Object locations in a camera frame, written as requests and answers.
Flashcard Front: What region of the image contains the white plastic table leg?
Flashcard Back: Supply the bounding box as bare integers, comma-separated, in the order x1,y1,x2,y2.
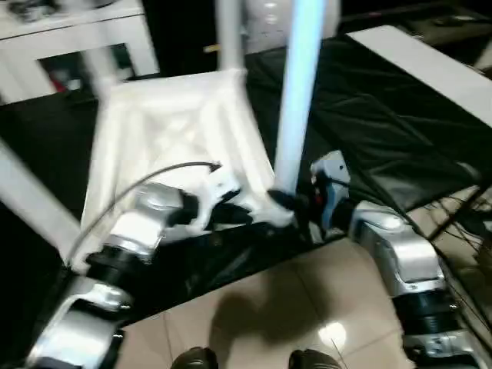
217,0,247,76
82,36,118,95
0,140,88,270
273,0,327,195

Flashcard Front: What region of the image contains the white flat board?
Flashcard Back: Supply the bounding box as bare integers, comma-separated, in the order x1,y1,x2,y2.
345,25,492,128

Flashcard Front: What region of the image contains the white plastic table top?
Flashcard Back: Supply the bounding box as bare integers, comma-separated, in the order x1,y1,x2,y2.
67,68,297,274

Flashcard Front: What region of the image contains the black floor cable tangle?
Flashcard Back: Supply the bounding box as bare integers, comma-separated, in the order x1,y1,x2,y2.
422,184,492,331

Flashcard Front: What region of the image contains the dark left robot foot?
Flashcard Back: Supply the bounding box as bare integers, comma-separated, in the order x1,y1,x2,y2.
171,347,218,369

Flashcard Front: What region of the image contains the white glass-door cabinet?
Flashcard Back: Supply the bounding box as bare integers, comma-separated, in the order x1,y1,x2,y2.
0,0,161,105

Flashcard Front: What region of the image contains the grey printed cushion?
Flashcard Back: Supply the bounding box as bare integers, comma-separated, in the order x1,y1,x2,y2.
241,0,343,53

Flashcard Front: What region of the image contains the black folding stand frame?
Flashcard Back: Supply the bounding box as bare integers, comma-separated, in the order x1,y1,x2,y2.
428,184,485,241

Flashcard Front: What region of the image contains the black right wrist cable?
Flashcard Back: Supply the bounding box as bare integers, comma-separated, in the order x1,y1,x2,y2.
322,173,351,188

